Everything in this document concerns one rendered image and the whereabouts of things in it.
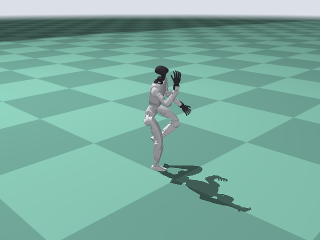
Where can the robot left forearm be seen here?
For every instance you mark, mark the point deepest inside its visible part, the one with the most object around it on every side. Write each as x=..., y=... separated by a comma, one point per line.
x=177, y=102

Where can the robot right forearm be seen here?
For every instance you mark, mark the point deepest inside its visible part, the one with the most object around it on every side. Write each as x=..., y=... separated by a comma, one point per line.
x=172, y=97

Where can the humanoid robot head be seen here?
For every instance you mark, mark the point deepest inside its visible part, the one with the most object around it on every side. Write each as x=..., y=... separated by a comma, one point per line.
x=161, y=70

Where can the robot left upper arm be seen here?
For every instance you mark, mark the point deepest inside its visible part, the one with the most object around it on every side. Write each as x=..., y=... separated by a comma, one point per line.
x=167, y=92

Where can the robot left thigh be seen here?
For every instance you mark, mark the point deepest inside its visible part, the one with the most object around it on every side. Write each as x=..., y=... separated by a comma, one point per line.
x=165, y=112

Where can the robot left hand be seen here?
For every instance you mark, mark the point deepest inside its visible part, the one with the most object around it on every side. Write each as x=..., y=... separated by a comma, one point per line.
x=185, y=108

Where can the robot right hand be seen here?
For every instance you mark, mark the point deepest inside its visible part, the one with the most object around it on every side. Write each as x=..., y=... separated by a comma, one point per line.
x=176, y=79

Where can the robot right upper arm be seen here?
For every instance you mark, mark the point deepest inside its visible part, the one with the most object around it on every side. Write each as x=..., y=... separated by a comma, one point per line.
x=156, y=93

